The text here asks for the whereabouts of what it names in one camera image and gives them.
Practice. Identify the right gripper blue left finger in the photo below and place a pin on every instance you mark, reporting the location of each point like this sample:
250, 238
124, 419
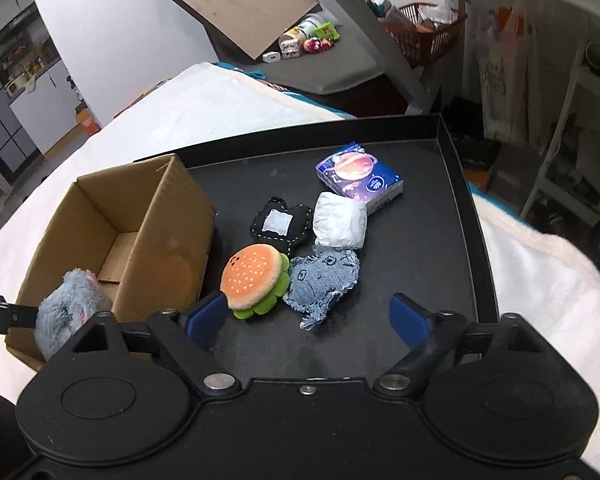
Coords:
182, 339

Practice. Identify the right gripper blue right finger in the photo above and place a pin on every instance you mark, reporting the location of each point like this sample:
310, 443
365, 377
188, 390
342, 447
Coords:
431, 338

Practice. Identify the grey fluffy plush toy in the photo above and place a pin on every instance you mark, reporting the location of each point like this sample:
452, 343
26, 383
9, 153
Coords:
65, 310

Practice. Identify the hamburger plush toy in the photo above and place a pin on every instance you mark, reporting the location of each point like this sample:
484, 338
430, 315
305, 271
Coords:
254, 279

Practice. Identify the denim fabric animal toy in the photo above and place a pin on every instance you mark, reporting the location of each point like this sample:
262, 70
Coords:
318, 281

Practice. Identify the black white stitched cushion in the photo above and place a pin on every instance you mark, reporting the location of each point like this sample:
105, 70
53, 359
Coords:
283, 227

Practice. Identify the white soft bundle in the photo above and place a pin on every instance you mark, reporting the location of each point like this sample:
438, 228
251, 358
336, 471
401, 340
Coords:
339, 222

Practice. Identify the purple planet tissue pack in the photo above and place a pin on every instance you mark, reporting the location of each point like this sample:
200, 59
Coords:
354, 173

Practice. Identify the brown cardboard box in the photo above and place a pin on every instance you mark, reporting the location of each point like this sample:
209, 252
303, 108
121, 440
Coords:
144, 229

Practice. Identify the black tray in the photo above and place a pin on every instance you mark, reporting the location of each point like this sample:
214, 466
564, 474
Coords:
426, 243

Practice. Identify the white kitchen cabinet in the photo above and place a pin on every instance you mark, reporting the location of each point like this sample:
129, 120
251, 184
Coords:
48, 112

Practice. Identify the grey chair seat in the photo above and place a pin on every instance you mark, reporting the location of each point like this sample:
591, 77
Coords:
346, 65

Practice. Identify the red plastic basket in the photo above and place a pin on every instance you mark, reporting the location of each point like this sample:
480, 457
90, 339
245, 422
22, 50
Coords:
421, 39

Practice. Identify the small toys on seat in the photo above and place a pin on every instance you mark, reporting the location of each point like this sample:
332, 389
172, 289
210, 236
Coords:
316, 32

